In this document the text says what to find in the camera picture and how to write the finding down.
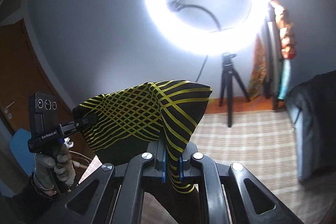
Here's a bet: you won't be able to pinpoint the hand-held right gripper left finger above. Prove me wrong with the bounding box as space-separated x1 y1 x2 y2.
56 140 167 224

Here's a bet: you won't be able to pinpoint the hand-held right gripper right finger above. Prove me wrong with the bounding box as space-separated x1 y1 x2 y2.
179 143 309 224

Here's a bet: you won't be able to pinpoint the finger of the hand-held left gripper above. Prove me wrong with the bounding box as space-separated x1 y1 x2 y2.
61 113 97 136

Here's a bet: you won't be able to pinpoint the black pants with yellow stripes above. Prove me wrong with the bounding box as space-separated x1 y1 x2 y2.
72 79 213 224

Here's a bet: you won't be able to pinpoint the person's left forearm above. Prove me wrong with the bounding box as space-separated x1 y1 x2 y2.
12 172 62 216

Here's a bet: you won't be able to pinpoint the person's left hand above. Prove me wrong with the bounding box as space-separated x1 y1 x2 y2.
33 144 76 190

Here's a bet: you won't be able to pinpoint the blue plastic board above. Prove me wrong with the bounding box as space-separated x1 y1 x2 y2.
9 129 37 178

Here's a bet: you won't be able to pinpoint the brown wooden door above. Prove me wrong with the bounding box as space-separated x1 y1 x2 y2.
0 18 79 146

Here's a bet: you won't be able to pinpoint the checked beige blanket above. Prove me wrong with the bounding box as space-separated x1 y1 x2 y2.
79 110 326 224

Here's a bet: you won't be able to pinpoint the black tripod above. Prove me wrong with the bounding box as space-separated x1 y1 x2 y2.
218 52 250 128

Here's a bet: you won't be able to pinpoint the grey folded cloth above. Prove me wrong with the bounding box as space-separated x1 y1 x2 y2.
286 85 309 182

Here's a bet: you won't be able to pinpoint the orange patterned cloth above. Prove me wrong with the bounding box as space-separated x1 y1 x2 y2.
247 35 268 101

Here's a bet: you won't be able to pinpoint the teal cloth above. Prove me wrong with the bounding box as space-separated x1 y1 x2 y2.
278 57 292 100

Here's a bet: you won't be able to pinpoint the black gooseneck phone holder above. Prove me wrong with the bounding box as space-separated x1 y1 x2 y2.
167 0 223 31

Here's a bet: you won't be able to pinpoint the folded metal stand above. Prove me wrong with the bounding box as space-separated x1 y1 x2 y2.
259 0 285 110

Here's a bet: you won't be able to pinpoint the black folded cloth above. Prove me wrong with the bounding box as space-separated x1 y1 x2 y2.
290 71 336 182

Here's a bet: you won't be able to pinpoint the peach knotted cloth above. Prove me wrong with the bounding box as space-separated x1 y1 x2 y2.
270 0 297 59

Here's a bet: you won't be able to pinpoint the white cable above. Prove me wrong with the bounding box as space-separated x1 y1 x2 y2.
63 139 93 169

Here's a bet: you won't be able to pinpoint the white ring light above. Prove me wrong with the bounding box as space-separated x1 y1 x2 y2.
142 0 271 56

